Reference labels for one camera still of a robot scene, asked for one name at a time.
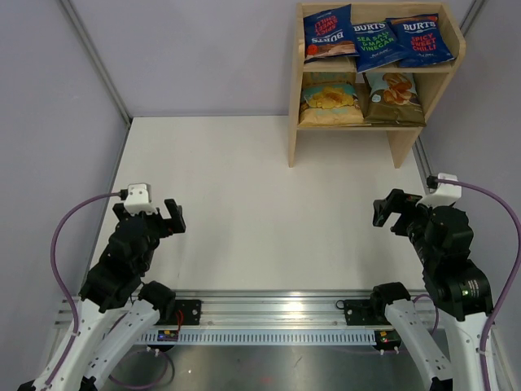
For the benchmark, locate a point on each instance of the tan kettle chips bag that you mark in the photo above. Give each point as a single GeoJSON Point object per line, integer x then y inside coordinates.
{"type": "Point", "coordinates": [329, 99]}

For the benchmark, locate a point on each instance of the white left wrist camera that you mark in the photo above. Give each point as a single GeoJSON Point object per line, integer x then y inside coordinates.
{"type": "Point", "coordinates": [137, 199]}

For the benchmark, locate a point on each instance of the black base bracket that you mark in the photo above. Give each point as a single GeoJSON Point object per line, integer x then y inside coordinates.
{"type": "Point", "coordinates": [186, 312]}
{"type": "Point", "coordinates": [359, 313]}

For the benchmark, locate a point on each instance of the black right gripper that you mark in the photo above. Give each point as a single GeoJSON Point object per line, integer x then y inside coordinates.
{"type": "Point", "coordinates": [398, 201]}

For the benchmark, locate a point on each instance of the blue Burts spicy chilli bag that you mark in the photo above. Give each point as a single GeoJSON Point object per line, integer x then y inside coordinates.
{"type": "Point", "coordinates": [421, 37]}

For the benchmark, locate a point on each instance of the blue Burts sea salt bag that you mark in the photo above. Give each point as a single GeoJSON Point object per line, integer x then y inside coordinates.
{"type": "Point", "coordinates": [377, 45]}

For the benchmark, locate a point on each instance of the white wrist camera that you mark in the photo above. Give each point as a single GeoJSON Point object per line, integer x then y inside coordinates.
{"type": "Point", "coordinates": [137, 199]}
{"type": "Point", "coordinates": [443, 190]}

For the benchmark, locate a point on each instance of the upside-down Burts spicy chilli bag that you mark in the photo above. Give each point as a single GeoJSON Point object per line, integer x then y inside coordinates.
{"type": "Point", "coordinates": [329, 34]}

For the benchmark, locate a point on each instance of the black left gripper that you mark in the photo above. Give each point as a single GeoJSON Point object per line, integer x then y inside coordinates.
{"type": "Point", "coordinates": [176, 225]}

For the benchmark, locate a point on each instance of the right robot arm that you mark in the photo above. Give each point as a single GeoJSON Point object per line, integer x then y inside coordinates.
{"type": "Point", "coordinates": [441, 237]}

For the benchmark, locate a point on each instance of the aluminium mounting rail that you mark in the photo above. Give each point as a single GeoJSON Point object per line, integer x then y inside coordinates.
{"type": "Point", "coordinates": [271, 309]}

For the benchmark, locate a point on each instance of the black left base bracket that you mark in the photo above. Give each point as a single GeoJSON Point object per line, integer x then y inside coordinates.
{"type": "Point", "coordinates": [186, 312]}

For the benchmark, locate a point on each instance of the black right base bracket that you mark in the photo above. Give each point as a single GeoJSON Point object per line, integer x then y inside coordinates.
{"type": "Point", "coordinates": [359, 313]}

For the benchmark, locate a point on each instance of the white slotted cable duct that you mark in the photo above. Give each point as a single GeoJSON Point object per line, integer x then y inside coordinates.
{"type": "Point", "coordinates": [258, 337]}

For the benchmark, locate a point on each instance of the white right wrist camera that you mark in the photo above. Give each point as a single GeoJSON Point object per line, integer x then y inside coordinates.
{"type": "Point", "coordinates": [443, 190]}

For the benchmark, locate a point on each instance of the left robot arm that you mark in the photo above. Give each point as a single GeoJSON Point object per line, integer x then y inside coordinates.
{"type": "Point", "coordinates": [116, 307]}

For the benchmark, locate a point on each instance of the light blue cassava chips bag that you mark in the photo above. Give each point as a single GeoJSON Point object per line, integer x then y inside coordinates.
{"type": "Point", "coordinates": [393, 99]}

